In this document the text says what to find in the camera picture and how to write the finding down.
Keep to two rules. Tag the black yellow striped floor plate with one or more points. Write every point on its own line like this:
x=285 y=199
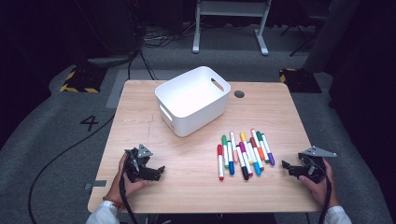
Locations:
x=84 y=79
x=300 y=81

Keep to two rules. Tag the person's left hand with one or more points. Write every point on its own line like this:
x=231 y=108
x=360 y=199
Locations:
x=134 y=187

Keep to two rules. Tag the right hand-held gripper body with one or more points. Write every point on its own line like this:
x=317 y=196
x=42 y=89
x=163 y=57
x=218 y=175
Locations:
x=311 y=171

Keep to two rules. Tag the purple marker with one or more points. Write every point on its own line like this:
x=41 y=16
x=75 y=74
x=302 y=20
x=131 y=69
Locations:
x=271 y=159

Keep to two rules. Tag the grey floor tape strip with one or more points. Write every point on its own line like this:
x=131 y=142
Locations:
x=96 y=184

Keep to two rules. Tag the magenta marker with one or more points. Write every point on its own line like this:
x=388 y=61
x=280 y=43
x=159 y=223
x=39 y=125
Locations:
x=242 y=146

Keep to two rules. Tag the white metal table frame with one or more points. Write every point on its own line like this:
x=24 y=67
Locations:
x=230 y=8

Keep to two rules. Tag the light blue marker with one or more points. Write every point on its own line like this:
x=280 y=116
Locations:
x=257 y=169

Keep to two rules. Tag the pale pink marker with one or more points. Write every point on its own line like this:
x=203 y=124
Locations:
x=233 y=140

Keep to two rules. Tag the dark blue marker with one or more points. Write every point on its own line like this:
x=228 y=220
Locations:
x=231 y=168

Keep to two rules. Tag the dark round stand base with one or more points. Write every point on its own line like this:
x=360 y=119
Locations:
x=109 y=61

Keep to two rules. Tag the rust brown marker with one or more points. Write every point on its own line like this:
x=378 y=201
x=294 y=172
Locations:
x=253 y=142

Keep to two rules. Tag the dark green marker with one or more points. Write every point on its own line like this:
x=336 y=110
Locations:
x=259 y=136

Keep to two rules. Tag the light green marker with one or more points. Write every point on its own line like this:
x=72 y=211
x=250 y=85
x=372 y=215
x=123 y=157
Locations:
x=224 y=140

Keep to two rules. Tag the red marker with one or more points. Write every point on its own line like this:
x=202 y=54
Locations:
x=220 y=165

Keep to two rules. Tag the black marker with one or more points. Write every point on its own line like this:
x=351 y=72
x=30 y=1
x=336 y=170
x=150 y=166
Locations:
x=245 y=172

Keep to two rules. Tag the row of coloured markers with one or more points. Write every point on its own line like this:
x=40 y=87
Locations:
x=243 y=155

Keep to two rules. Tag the grey curtain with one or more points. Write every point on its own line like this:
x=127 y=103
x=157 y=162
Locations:
x=330 y=34

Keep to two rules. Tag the white plastic storage bin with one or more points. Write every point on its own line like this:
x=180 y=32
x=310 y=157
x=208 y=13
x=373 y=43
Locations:
x=190 y=93

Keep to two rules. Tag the orange marker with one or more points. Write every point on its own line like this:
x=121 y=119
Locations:
x=261 y=154

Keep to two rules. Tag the person's right hand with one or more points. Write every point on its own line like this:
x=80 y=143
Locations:
x=317 y=191

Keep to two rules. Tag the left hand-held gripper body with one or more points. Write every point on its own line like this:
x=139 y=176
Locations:
x=137 y=165

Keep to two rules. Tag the black stand legs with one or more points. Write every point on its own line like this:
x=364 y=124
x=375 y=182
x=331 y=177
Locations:
x=300 y=34

